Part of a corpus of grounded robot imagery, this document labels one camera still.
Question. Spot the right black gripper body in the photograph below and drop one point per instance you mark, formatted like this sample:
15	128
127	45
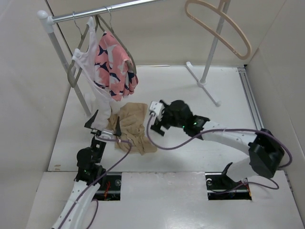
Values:
167	119

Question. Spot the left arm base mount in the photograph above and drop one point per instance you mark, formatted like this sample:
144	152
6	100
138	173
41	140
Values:
110	189

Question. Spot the pink shark print shirt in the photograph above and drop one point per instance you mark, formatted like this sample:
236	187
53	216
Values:
114	76

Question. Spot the grey hanger with pink shirt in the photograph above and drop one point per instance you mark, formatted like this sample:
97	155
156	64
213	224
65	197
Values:
98	18

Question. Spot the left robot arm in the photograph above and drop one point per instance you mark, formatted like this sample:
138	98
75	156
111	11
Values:
88	179

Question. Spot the white tank top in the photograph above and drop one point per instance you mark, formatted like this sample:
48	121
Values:
102	102

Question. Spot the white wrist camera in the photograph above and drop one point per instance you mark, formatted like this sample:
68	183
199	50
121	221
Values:
155	108
106	134

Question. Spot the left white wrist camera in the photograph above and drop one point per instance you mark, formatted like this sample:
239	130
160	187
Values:
106	134

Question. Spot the grey hanger with tank top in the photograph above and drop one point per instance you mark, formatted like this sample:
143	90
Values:
83	62

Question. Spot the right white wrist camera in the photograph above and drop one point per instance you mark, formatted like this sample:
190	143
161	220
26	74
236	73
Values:
155	108

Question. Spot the beige t shirt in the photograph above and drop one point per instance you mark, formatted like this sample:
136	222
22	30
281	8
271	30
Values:
131	118

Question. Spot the aluminium rail on right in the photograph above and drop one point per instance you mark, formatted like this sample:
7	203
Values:
254	111

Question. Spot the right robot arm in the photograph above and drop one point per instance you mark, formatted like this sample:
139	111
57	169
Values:
264	152

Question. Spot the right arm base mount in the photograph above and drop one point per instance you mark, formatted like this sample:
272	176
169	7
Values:
221	187

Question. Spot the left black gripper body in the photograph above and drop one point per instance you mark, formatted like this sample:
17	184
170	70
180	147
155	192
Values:
99	148

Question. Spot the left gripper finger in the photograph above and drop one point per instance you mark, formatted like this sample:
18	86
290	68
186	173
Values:
118	128
89	123

